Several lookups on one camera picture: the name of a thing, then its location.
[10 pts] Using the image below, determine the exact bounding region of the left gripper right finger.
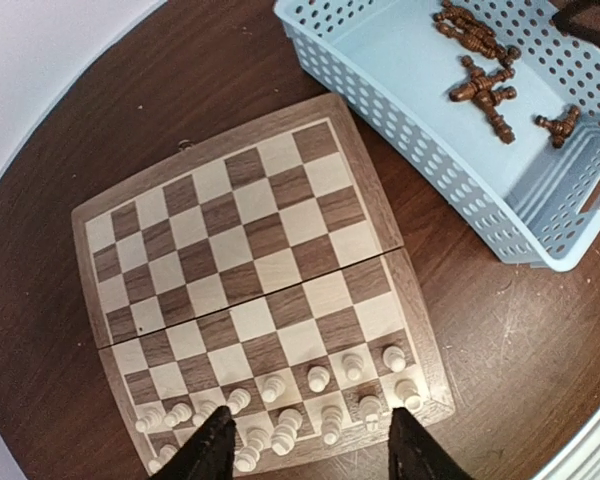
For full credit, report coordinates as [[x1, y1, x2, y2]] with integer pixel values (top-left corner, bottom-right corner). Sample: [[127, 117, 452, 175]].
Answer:
[[388, 407, 472, 480]]

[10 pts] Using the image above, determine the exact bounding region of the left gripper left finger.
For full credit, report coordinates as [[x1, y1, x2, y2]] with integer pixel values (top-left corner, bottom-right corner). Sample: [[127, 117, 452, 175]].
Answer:
[[152, 405, 237, 480]]

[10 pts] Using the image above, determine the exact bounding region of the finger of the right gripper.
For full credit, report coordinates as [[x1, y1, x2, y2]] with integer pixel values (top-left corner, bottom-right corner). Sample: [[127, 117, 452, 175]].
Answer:
[[551, 0, 600, 49]]

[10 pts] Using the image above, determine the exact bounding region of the white queen chess piece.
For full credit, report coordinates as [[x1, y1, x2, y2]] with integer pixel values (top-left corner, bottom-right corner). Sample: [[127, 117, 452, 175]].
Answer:
[[234, 428, 271, 473]]

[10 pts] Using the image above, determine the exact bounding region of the white rook chess piece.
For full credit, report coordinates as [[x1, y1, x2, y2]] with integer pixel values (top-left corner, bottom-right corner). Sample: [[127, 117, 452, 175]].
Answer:
[[147, 444, 178, 474]]

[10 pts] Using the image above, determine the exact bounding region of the white king chess piece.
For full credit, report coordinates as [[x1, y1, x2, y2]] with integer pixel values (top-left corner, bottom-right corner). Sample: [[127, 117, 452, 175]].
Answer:
[[270, 408, 303, 456]]

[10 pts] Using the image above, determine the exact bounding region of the white pawn chess piece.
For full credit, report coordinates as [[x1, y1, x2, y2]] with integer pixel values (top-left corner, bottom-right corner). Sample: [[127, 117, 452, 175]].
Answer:
[[226, 388, 251, 415]]

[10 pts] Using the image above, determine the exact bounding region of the dark chess pieces pile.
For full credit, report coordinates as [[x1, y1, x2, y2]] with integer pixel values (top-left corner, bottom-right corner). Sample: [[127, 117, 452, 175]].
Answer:
[[432, 0, 582, 149]]

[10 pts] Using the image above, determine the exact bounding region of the wooden folding chess board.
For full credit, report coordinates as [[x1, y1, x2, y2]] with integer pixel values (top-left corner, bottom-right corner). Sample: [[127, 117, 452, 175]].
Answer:
[[72, 94, 455, 476]]

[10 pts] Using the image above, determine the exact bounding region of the light blue plastic basket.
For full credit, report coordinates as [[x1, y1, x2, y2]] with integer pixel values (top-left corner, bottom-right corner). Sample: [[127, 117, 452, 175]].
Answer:
[[274, 1, 600, 272]]

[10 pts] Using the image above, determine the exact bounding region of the front aluminium rail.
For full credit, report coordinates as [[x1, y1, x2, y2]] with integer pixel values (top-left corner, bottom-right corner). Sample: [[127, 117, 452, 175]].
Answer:
[[533, 409, 600, 480]]

